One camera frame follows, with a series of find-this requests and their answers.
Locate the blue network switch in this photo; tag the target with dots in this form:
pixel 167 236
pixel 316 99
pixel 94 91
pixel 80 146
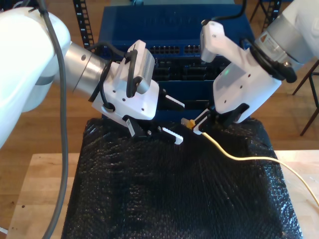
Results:
pixel 174 25

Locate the small white plastic piece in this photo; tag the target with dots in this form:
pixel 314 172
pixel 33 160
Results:
pixel 3 230

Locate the black perforated rack post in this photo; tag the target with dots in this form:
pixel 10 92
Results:
pixel 272 12
pixel 83 22

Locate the black bubble wrap mat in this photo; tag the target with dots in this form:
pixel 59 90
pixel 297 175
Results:
pixel 174 199

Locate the blue rack base panel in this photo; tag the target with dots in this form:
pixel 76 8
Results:
pixel 169 115

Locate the dark metal stool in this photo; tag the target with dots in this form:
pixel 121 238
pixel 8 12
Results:
pixel 305 78

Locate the black rack server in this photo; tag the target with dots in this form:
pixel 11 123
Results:
pixel 194 72

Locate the grey object behind switch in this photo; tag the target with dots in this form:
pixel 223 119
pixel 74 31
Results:
pixel 138 2

